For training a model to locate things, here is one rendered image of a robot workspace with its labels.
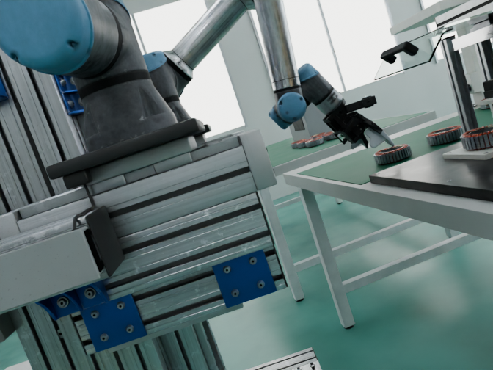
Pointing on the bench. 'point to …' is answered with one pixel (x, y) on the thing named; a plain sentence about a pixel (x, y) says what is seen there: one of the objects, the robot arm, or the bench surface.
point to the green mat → (356, 167)
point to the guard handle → (398, 51)
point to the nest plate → (469, 154)
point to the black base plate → (442, 175)
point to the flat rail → (472, 38)
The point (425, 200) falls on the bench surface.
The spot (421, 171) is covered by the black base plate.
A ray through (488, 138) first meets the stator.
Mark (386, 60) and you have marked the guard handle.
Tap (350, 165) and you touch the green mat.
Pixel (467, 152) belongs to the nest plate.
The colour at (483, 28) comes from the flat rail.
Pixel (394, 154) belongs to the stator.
